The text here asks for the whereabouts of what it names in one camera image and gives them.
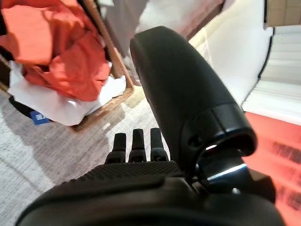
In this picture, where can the brown wooden nightstand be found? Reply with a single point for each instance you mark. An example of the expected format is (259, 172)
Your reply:
(284, 13)

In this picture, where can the grey striped area rug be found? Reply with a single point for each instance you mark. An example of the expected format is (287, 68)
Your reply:
(47, 146)

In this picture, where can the large bed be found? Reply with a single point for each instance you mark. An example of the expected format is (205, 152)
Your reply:
(176, 11)

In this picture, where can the white curtain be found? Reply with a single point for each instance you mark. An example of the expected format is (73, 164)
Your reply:
(277, 77)

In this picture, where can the wicker laundry basket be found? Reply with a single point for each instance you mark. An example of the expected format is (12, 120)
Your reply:
(117, 70)

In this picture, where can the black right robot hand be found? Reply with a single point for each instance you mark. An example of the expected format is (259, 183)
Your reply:
(178, 82)

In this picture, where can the white garment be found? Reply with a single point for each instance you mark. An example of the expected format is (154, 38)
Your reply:
(58, 110)

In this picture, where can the red garment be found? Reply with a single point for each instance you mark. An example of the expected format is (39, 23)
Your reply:
(58, 47)

